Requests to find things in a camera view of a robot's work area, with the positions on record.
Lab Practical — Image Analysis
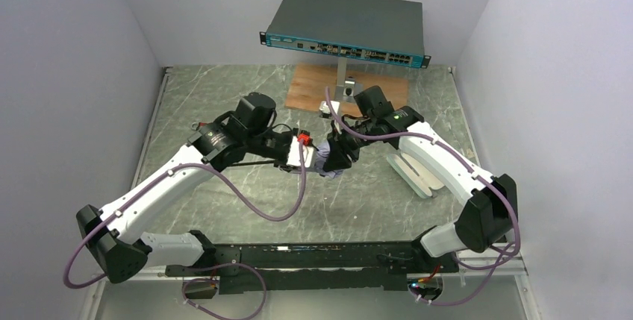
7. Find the purple folding umbrella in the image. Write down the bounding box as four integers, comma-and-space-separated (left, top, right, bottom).
225, 137, 343, 178

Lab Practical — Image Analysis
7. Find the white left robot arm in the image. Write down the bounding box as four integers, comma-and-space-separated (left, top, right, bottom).
76, 92, 314, 283

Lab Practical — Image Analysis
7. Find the mint green umbrella case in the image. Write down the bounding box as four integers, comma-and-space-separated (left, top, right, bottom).
386, 151, 445, 198

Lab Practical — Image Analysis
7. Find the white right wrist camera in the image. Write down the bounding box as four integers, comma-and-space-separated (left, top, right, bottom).
319, 101, 340, 119

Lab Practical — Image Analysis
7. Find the red handled adjustable wrench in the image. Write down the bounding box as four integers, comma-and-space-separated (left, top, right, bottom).
190, 122, 207, 131

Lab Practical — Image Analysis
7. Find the grey network switch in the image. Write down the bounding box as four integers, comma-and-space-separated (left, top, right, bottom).
259, 0, 431, 69

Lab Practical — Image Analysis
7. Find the wooden base board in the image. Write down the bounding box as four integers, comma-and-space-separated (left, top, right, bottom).
285, 64, 409, 112

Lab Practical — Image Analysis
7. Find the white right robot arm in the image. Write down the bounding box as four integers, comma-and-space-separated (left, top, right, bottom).
323, 87, 522, 260

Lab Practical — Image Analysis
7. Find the metal stand post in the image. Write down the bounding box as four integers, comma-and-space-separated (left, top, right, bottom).
334, 57, 364, 104

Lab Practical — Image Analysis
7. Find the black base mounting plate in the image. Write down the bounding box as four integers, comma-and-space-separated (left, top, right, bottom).
165, 241, 459, 295

